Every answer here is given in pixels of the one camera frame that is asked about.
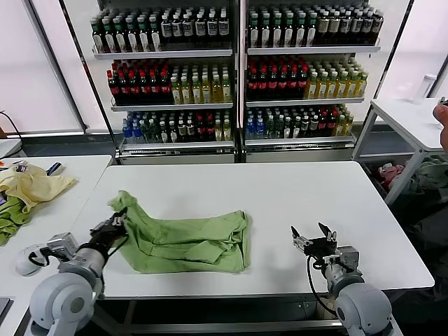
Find grey laptop corner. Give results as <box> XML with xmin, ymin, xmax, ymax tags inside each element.
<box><xmin>0</xmin><ymin>297</ymin><xmax>14</xmax><ymax>321</ymax></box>

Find beverage shelf unit wide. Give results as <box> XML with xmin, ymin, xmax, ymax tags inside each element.
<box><xmin>239</xmin><ymin>0</ymin><xmax>414</xmax><ymax>164</ymax></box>

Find person's dark trousers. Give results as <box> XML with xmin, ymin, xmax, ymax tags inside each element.
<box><xmin>402</xmin><ymin>199</ymin><xmax>448</xmax><ymax>291</ymax></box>

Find person's hand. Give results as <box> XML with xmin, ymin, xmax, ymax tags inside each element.
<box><xmin>433</xmin><ymin>104</ymin><xmax>448</xmax><ymax>153</ymax></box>

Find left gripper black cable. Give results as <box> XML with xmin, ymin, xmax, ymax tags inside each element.
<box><xmin>27</xmin><ymin>234</ymin><xmax>129</xmax><ymax>267</ymax></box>

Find light green t-shirt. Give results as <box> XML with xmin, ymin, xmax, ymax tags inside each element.
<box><xmin>106</xmin><ymin>190</ymin><xmax>253</xmax><ymax>274</ymax></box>

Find white computer mouse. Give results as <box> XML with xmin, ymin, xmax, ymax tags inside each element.
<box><xmin>15</xmin><ymin>244</ymin><xmax>46</xmax><ymax>277</ymax></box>

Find pink red clothes heap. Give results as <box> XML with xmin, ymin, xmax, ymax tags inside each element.
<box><xmin>377</xmin><ymin>162</ymin><xmax>407</xmax><ymax>190</ymax></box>

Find metal table frame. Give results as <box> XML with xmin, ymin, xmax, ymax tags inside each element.
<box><xmin>94</xmin><ymin>297</ymin><xmax>346</xmax><ymax>335</ymax></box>

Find grey green clothes heap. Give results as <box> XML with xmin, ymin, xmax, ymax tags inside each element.
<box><xmin>402</xmin><ymin>157</ymin><xmax>448</xmax><ymax>193</ymax></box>

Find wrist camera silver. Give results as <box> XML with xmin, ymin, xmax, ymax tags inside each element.
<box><xmin>335</xmin><ymin>246</ymin><xmax>361</xmax><ymax>272</ymax></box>
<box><xmin>45</xmin><ymin>232</ymin><xmax>80</xmax><ymax>262</ymax></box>

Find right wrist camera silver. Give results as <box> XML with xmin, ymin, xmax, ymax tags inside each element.
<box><xmin>335</xmin><ymin>246</ymin><xmax>361</xmax><ymax>272</ymax></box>

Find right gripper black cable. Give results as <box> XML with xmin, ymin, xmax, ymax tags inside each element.
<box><xmin>306</xmin><ymin>255</ymin><xmax>337</xmax><ymax>318</ymax></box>

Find white side table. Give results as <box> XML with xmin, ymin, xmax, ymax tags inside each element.
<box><xmin>351</xmin><ymin>97</ymin><xmax>448</xmax><ymax>207</ymax></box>

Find pale yellow garment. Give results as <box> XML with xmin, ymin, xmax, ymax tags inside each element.
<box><xmin>0</xmin><ymin>164</ymin><xmax>77</xmax><ymax>214</ymax></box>

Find beige crumpled object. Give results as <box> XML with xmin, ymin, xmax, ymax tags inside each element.
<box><xmin>316</xmin><ymin>297</ymin><xmax>337</xmax><ymax>319</ymax></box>

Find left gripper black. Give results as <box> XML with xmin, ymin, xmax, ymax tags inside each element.
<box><xmin>90</xmin><ymin>206</ymin><xmax>129</xmax><ymax>246</ymax></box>

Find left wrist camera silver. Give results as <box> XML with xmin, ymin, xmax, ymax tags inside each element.
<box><xmin>45</xmin><ymin>232</ymin><xmax>80</xmax><ymax>262</ymax></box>

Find black wall cable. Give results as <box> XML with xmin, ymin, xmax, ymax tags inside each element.
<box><xmin>0</xmin><ymin>110</ymin><xmax>22</xmax><ymax>139</ymax></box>

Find beverage shelf unit narrow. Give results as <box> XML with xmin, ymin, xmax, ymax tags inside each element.
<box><xmin>57</xmin><ymin>0</ymin><xmax>242</xmax><ymax>165</ymax></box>

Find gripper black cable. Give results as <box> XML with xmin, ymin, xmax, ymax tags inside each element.
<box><xmin>27</xmin><ymin>234</ymin><xmax>129</xmax><ymax>267</ymax></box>
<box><xmin>306</xmin><ymin>255</ymin><xmax>337</xmax><ymax>318</ymax></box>

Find crumpled green cloth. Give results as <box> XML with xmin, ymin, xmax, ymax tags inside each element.
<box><xmin>0</xmin><ymin>195</ymin><xmax>31</xmax><ymax>247</ymax></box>

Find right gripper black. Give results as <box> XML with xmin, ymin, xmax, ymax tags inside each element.
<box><xmin>290</xmin><ymin>222</ymin><xmax>340</xmax><ymax>263</ymax></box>

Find blue white striped item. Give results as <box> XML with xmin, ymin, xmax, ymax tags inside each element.
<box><xmin>45</xmin><ymin>162</ymin><xmax>66</xmax><ymax>177</ymax></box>

